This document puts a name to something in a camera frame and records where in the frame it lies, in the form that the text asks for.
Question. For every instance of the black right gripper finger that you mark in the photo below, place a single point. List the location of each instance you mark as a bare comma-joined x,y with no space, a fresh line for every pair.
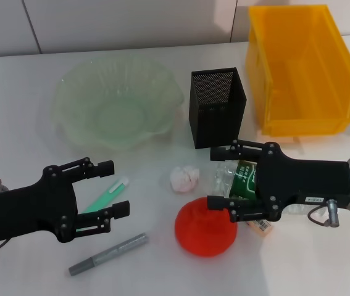
221,153
218,203

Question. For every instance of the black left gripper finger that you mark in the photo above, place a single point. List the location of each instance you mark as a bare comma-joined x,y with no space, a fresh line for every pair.
103,168
120,209

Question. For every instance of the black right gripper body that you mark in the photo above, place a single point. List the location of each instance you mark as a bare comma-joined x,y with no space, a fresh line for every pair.
310,179

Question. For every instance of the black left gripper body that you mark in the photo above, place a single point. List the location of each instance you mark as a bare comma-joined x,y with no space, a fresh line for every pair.
23,209

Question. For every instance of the clear green-label water bottle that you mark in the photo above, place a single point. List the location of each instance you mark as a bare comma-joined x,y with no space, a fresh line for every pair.
239,179

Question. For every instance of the red-orange toy orange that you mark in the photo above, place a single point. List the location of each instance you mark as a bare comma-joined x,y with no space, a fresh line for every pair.
202,231

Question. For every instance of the white paper ball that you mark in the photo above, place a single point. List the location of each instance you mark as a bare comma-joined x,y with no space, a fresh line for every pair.
184,179

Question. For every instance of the green retractable pen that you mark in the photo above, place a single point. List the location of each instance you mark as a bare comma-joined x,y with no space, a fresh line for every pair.
113,191

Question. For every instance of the black mesh pen holder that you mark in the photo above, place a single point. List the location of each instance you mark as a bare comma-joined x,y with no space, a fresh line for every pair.
214,123

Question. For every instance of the grey marker pen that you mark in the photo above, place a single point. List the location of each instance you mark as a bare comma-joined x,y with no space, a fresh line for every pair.
113,251

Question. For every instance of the beige eraser with barcode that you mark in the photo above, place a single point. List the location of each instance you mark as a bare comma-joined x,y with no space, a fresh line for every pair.
261,228

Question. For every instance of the green glass fruit bowl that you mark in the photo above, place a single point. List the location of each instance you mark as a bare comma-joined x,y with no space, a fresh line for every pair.
116,105

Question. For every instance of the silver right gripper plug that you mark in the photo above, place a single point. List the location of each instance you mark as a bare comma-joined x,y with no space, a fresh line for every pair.
332,212

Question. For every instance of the yellow plastic bin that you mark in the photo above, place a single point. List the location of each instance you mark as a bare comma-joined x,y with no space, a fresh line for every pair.
304,77

